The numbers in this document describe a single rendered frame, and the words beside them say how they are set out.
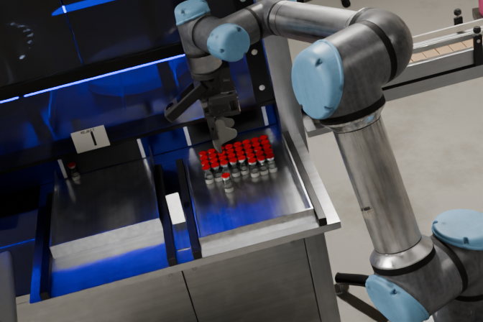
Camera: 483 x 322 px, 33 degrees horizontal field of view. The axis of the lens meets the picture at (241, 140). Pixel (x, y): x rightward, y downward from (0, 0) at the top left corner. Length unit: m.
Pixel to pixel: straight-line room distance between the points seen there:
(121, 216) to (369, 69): 0.88
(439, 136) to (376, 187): 2.30
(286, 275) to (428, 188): 1.12
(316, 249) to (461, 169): 1.23
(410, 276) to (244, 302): 1.05
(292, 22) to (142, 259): 0.63
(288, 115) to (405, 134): 1.66
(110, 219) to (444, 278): 0.87
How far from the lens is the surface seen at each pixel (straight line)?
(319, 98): 1.33
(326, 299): 2.50
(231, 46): 1.65
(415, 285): 1.47
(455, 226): 1.55
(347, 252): 3.11
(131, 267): 1.85
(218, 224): 1.89
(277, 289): 2.43
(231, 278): 2.38
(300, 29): 1.61
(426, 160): 3.54
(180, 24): 1.75
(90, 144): 2.09
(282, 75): 2.06
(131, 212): 2.01
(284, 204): 1.90
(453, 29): 2.39
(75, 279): 1.88
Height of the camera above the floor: 1.99
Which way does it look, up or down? 31 degrees down
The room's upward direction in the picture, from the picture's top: 13 degrees counter-clockwise
